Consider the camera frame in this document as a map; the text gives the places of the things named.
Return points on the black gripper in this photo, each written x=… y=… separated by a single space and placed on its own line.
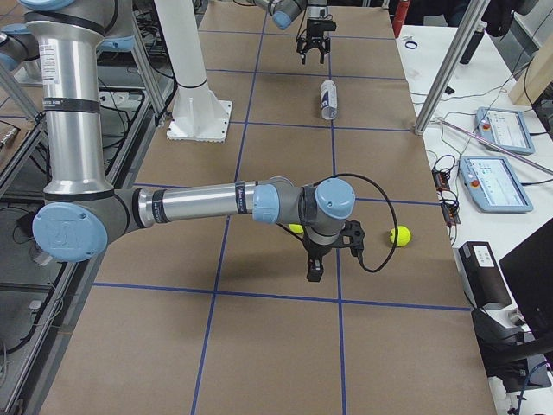
x=314 y=252
x=315 y=28

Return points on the yellow tennis ball number three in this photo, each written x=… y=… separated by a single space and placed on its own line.
x=296 y=228

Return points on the tennis ball can clear tube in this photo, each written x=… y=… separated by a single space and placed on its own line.
x=329 y=100

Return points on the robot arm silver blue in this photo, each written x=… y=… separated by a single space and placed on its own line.
x=284 y=12
x=235 y=41

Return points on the black mini pc box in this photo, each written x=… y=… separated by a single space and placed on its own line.
x=485 y=284

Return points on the blue teach pendant near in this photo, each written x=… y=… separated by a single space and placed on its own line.
x=493 y=186

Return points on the blue teach pendant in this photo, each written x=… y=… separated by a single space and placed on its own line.
x=505 y=128
x=493 y=186

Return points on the blue teach pendant far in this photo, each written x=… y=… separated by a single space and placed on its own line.
x=505 y=128

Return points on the black computer monitor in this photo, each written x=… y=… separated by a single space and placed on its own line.
x=527 y=269

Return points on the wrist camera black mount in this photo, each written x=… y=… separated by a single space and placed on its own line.
x=352 y=237

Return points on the white pedestal column base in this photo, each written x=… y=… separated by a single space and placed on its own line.
x=197 y=114

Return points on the small circuit board with wires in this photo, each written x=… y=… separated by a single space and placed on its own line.
x=447 y=197

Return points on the aluminium frame post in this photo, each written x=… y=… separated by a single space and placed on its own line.
x=458 y=45

